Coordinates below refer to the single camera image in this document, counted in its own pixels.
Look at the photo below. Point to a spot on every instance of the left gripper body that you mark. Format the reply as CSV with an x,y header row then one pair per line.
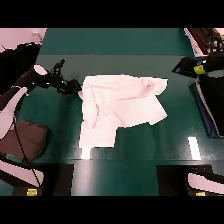
x,y
70,87

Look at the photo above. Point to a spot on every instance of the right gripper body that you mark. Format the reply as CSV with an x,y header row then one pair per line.
x,y
188,67

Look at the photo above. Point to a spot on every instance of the white shirt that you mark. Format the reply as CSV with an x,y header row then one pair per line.
x,y
116,103

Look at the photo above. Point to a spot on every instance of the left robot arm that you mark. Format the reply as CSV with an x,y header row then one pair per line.
x,y
10,110

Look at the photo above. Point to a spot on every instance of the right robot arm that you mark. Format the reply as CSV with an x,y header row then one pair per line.
x,y
206,181

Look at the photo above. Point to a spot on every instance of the heap of clothes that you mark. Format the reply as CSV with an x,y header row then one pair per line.
x,y
196,40

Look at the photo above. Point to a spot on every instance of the navy garment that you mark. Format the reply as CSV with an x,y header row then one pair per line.
x,y
204,115

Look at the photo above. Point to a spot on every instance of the brown garment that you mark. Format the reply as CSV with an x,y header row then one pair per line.
x,y
30,138

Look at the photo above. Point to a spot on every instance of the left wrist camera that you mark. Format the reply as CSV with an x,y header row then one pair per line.
x,y
57,70

